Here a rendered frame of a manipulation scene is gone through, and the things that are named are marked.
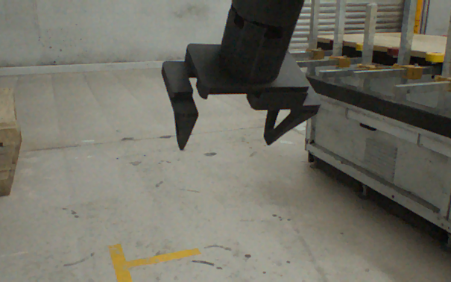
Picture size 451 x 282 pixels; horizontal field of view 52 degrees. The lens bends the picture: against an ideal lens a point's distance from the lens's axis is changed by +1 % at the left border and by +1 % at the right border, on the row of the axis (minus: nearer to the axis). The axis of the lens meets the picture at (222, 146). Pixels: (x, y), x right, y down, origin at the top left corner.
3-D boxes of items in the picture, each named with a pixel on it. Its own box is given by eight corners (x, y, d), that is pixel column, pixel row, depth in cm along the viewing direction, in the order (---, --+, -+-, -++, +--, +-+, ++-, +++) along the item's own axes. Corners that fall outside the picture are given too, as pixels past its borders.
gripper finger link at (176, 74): (152, 124, 48) (163, 47, 42) (216, 121, 51) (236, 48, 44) (165, 171, 44) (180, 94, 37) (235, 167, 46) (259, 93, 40)
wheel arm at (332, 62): (295, 69, 235) (295, 61, 233) (291, 69, 238) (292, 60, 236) (367, 65, 249) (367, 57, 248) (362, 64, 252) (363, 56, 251)
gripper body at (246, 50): (182, 60, 43) (195, -15, 38) (279, 61, 47) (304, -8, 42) (199, 104, 39) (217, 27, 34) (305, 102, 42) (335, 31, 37)
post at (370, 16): (361, 104, 230) (371, 3, 215) (357, 103, 233) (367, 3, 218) (367, 104, 231) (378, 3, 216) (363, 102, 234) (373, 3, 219)
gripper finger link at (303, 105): (215, 121, 50) (235, 48, 44) (273, 119, 53) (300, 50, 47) (233, 167, 46) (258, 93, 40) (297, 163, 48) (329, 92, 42)
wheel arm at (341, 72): (321, 80, 213) (322, 71, 212) (317, 79, 216) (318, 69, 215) (399, 74, 227) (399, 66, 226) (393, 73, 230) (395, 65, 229)
